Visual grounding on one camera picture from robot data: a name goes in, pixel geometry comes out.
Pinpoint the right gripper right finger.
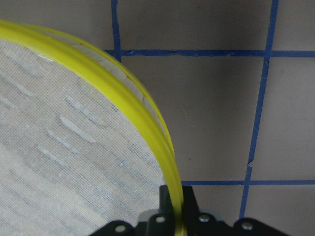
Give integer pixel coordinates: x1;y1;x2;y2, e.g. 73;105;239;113
182;186;199;236

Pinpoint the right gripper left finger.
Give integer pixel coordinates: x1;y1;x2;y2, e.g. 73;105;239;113
158;185;174;236

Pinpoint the yellow steamer layer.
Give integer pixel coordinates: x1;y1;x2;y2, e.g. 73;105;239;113
0;20;185;236

